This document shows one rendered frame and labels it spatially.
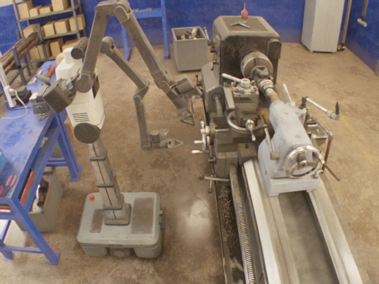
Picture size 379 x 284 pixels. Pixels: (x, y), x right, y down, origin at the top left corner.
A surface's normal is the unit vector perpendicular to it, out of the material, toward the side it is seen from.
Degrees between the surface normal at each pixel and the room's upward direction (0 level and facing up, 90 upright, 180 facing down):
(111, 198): 90
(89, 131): 90
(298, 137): 0
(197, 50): 90
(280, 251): 0
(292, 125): 0
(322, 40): 90
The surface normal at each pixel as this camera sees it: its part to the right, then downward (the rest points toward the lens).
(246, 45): 0.02, 0.64
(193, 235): -0.05, -0.77
